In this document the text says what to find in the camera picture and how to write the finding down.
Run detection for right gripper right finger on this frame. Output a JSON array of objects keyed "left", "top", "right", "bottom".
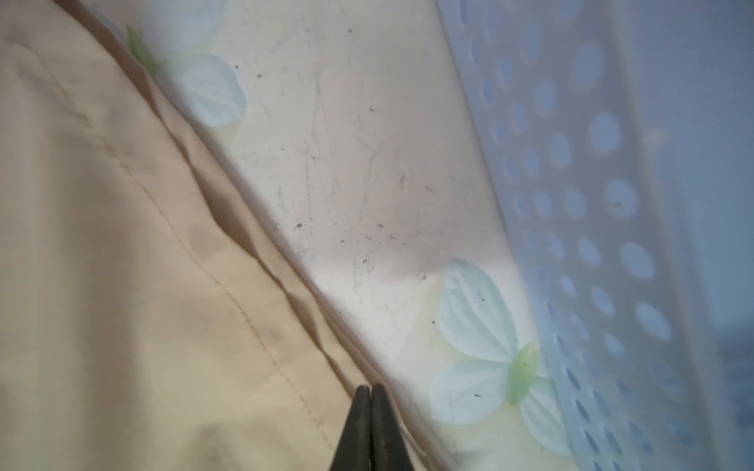
[{"left": 370, "top": 384, "right": 414, "bottom": 471}]

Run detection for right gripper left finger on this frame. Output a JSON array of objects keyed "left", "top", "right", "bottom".
[{"left": 329, "top": 385, "right": 371, "bottom": 471}]

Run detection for beige drawstring shorts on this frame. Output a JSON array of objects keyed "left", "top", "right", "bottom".
[{"left": 0, "top": 0, "right": 437, "bottom": 471}]

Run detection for light blue plastic basket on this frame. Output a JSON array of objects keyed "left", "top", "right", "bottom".
[{"left": 439, "top": 1, "right": 753, "bottom": 470}]

